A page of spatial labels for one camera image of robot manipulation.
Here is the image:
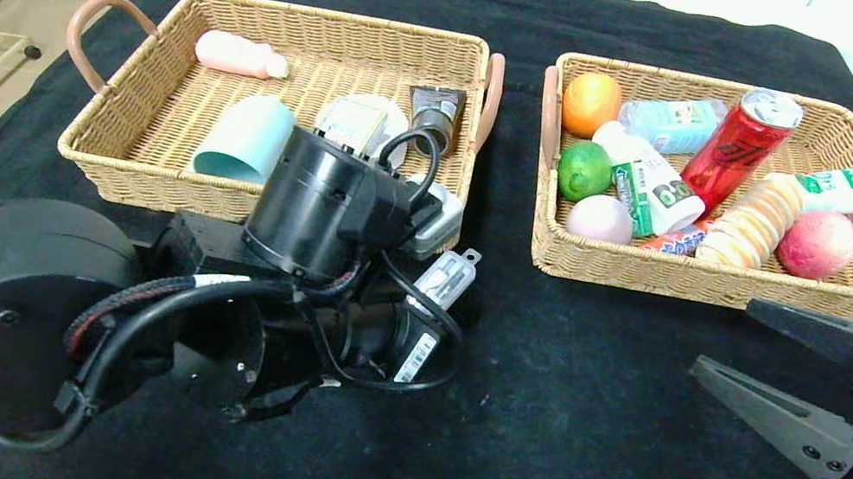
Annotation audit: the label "clear plastic compass case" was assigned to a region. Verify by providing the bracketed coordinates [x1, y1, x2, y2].
[405, 239, 484, 324]

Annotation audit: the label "cream playing card box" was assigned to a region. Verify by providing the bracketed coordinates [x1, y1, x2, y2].
[315, 93, 391, 160]

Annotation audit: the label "teal plastic mug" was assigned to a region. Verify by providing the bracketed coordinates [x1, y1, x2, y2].
[189, 84, 301, 190]

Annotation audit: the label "green chewing gum pack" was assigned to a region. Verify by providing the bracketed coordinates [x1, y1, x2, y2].
[601, 151, 667, 237]

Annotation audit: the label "white yogurt bottle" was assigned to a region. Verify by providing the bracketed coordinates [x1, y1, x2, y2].
[577, 118, 718, 244]

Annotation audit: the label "red soda can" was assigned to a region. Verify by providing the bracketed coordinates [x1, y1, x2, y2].
[675, 78, 807, 228]

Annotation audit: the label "white tape roll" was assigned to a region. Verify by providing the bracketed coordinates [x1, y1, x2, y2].
[309, 85, 417, 173]

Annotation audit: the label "dark grey cosmetic tube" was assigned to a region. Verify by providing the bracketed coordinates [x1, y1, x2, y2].
[398, 81, 469, 162]

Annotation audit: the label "green lime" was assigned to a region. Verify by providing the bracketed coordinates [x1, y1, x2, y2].
[551, 135, 619, 208]

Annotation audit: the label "pale pink round fruit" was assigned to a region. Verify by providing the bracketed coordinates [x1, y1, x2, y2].
[563, 188, 640, 248]

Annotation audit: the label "orange fruit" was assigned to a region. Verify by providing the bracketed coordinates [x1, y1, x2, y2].
[556, 68, 627, 144]

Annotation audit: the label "orange wrapped sausage snack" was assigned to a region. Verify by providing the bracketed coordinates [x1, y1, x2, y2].
[640, 208, 716, 263]

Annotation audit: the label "clear water bottle blue label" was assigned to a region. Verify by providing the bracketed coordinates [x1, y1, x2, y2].
[614, 86, 728, 164]

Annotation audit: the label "pink lotion bottle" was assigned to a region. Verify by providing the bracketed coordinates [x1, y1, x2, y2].
[192, 28, 293, 85]

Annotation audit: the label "striped bread roll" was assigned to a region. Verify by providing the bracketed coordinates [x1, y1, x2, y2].
[693, 161, 806, 278]

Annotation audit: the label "red peach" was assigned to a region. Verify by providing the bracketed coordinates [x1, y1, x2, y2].
[772, 203, 853, 288]

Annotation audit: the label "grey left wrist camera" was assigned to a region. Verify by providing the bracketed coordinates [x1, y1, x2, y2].
[395, 174, 470, 268]

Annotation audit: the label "black left camera cable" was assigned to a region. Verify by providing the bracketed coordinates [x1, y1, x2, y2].
[0, 62, 501, 479]

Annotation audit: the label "rectangular wicker basket brown handles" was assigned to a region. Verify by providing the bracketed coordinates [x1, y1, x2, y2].
[510, 48, 853, 331]
[41, 0, 512, 267]

